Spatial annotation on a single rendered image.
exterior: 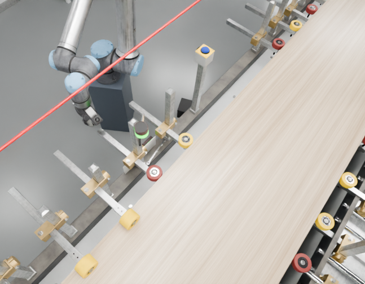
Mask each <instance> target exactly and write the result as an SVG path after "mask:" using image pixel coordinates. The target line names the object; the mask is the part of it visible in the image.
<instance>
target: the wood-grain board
mask: <svg viewBox="0 0 365 284"><path fill-rule="evenodd" d="M364 136H365V0H327V1H326V2H325V3H324V4H323V5H322V6H321V7H320V8H319V9H318V10H317V12H316V13H315V14H313V16H312V17H311V18H309V20H308V21H307V22H306V23H305V24H304V25H303V26H302V27H301V28H300V30H299V31H298V32H297V33H296V34H295V35H294V36H293V37H292V38H291V39H290V40H289V41H288V42H287V43H286V44H285V45H284V46H283V48H282V49H281V50H280V51H279V52H278V53H277V54H276V55H275V56H274V57H273V58H272V59H271V60H270V61H269V62H268V63H267V64H266V65H265V67H264V68H263V69H262V70H261V71H260V72H259V73H258V74H257V75H256V76H255V77H254V78H253V79H252V80H251V81H250V82H249V83H248V85H247V86H246V87H245V88H244V89H243V90H242V91H241V92H240V93H239V94H238V96H237V97H236V98H234V99H233V101H232V102H230V104H229V105H228V106H227V107H226V108H225V109H224V110H223V111H222V113H221V114H220V115H219V116H218V117H217V118H216V119H215V120H214V121H213V122H212V123H211V124H210V125H209V126H208V127H207V128H206V129H205V130H204V132H203V133H202V134H201V135H200V136H199V137H198V138H197V139H196V140H195V141H194V142H193V143H192V144H191V145H190V146H189V147H188V148H187V150H186V151H185V152H184V153H183V154H182V155H181V156H180V157H179V158H178V159H177V160H176V161H175V162H174V163H173V164H172V165H171V166H170V167H169V169H168V170H167V171H166V172H165V173H164V174H163V175H162V176H161V177H160V178H159V179H158V181H157V182H155V183H154V185H153V186H152V187H151V188H150V189H149V190H148V191H147V192H146V193H145V194H144V195H143V197H142V198H141V199H140V200H139V201H138V202H137V203H136V204H135V205H134V206H133V207H132V209H133V210H134V211H135V212H136V213H137V214H138V215H140V218H139V220H138V222H137V223H136V224H135V225H134V226H133V227H132V228H131V229H130V230H127V229H126V228H125V227H124V226H123V225H121V224H120V223H119V222H118V223H117V224H116V225H115V226H114V227H113V228H112V229H111V230H110V231H109V232H108V234H107V235H106V236H105V237H104V238H103V239H102V240H101V241H100V242H99V243H98V244H97V245H96V246H95V247H94V248H93V249H92V250H91V252H90V253H89V254H91V255H92V256H93V257H94V258H95V259H96V260H97V261H98V265H97V267H96V268H95V269H94V271H93V272H92V273H91V274H90V275H89V276H87V277H86V278H82V277H81V276H80V275H79V274H78V273H77V272H76V271H75V269H74V270H73V271H72V272H71V273H70V274H69V275H68V276H67V277H66V278H65V280H64V281H63V282H62V283H61V284H279V282H280V280H281V279H282V277H283V276H284V273H285V272H286V270H287V269H288V267H289V265H290V263H291V262H292V260H293V258H294V256H295V255H296V253H297V251H298V249H299V248H300V246H301V245H302V243H303V241H304V239H305V238H306V236H307V234H308V232H309V231H310V229H311V227H312V226H313V224H314V222H315V220H316V219H317V217H318V215H319V214H320V212H321V210H322V208H323V207H324V205H325V204H326V201H327V200H328V198H329V197H330V195H331V193H332V191H333V190H334V188H335V186H336V184H337V183H338V181H339V179H340V177H341V176H342V174H343V173H344V171H345V169H346V167H347V166H348V164H349V162H350V160H351V159H352V157H353V155H354V153H355V152H356V150H357V149H358V147H359V145H360V143H361V142H362V140H363V138H364Z"/></svg>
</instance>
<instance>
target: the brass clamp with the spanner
mask: <svg viewBox="0 0 365 284"><path fill-rule="evenodd" d="M142 149H143V151H142V152H141V154H140V155H136V154H135V153H134V152H133V151H132V152H131V153H130V154H129V155H128V156H127V157H126V158H125V159H124V160H123V163H124V165H125V166H126V167H127V168H129V169H130V170H131V169H132V168H133V167H134V166H135V161H136V160H137V159H140V160H141V159H142V158H143V157H144V156H145V154H147V149H146V147H144V146H143V145H142ZM127 159H129V160H130V163H126V160H127Z"/></svg>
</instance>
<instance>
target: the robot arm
mask: <svg viewBox="0 0 365 284"><path fill-rule="evenodd" d="M92 3H93V0H73V3H72V7H71V10H70V12H69V15H68V18H67V21H66V23H65V27H64V30H63V33H62V35H61V39H60V42H59V44H58V46H57V48H56V50H52V51H51V52H50V54H49V64H50V66H51V67H52V68H53V69H56V70H58V71H62V72H66V73H69V75H67V77H66V78H65V88H66V89H67V91H68V93H69V95H71V94H72V93H74V92H75V91H76V90H78V89H79V88H80V87H82V86H83V85H84V84H86V83H87V82H88V81H89V80H91V79H92V78H94V77H95V76H96V75H98V74H99V73H100V72H102V71H103V70H104V69H105V68H107V67H108V66H110V65H111V64H112V63H114V62H115V61H116V60H118V59H119V58H120V57H122V56H123V55H124V54H126V53H127V52H128V51H130V50H131V49H132V48H134V47H135V46H136V15H135V0H115V3H116V19H117V34H118V47H117V48H115V47H113V44H112V42H111V41H109V40H105V39H101V40H98V41H96V42H95V43H93V45H92V46H91V56H90V55H86V56H84V57H83V58H81V57H77V56H76V51H77V48H78V45H79V42H80V39H81V36H82V33H83V30H84V27H85V24H86V21H87V18H88V15H89V12H90V9H91V6H92ZM143 63H144V56H143V55H140V54H139V48H137V49H136V50H135V51H133V52H132V53H131V54H130V55H128V56H127V57H126V58H124V59H123V60H121V61H120V62H119V63H117V64H116V65H115V66H113V67H112V68H111V69H110V70H108V71H107V72H105V73H104V74H103V75H102V76H100V77H99V78H98V79H96V80H97V81H98V82H99V83H101V84H104V85H111V84H113V83H116V82H117V81H118V80H119V79H120V77H121V73H123V74H127V75H130V76H135V77H136V76H138V75H139V73H140V71H141V70H142V67H143ZM90 85H91V84H89V85H88V86H87V87H86V88H84V89H83V90H82V91H80V92H79V93H78V94H77V95H75V96H74V97H72V98H71V99H72V101H73V103H72V104H74V106H75V107H74V108H75V110H76V112H77V113H78V114H79V115H80V116H81V117H82V118H83V119H82V121H83V123H84V124H86V125H88V126H91V127H93V126H95V125H96V126H97V125H98V124H100V123H101V122H102V121H103V119H102V118H101V117H100V115H99V114H98V112H97V110H95V109H94V108H93V107H92V106H91V102H92V99H91V96H90V93H89V90H88V89H89V87H90ZM91 122H93V123H91Z"/></svg>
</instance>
